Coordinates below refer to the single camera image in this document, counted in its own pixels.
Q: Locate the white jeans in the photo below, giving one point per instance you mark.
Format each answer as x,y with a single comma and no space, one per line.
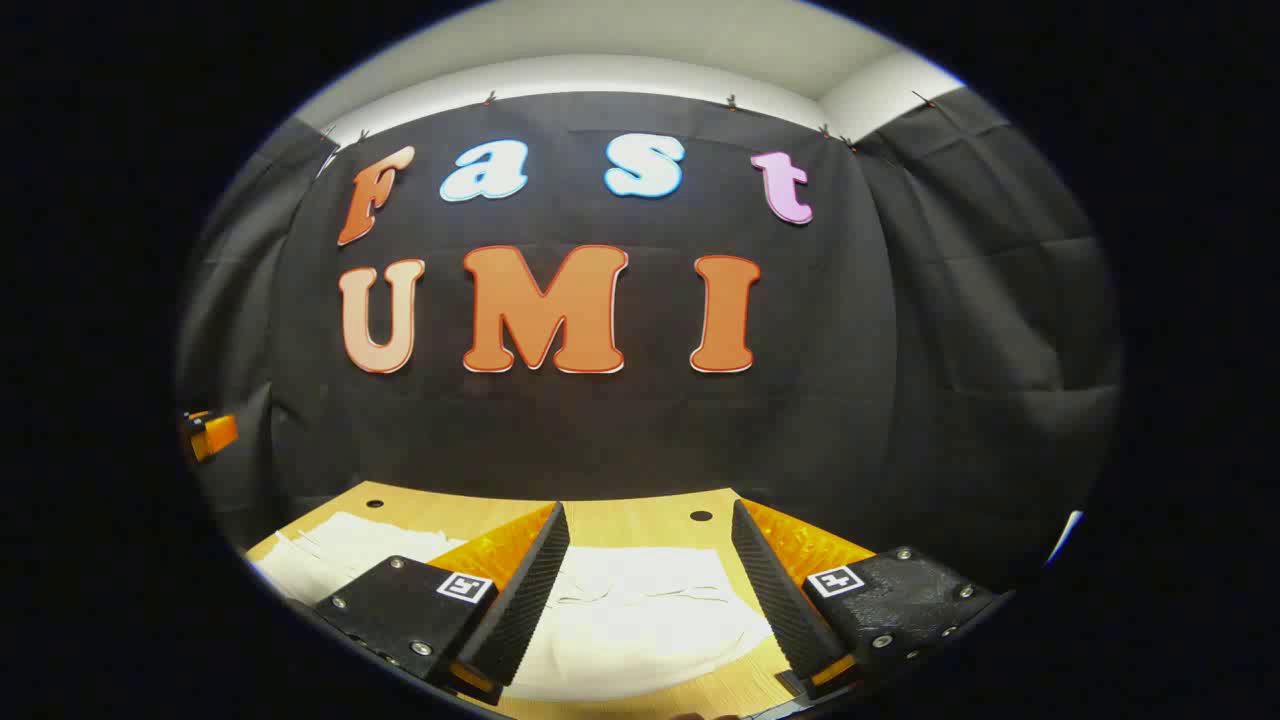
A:
640,620

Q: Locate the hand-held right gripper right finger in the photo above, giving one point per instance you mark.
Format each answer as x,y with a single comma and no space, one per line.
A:
775,600

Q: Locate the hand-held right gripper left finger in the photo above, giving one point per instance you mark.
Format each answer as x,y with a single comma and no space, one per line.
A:
530,600

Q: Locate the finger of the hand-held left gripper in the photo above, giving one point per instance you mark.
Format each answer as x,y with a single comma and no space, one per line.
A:
212,435

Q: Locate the black backdrop cloth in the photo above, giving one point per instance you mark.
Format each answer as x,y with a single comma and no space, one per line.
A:
600,430

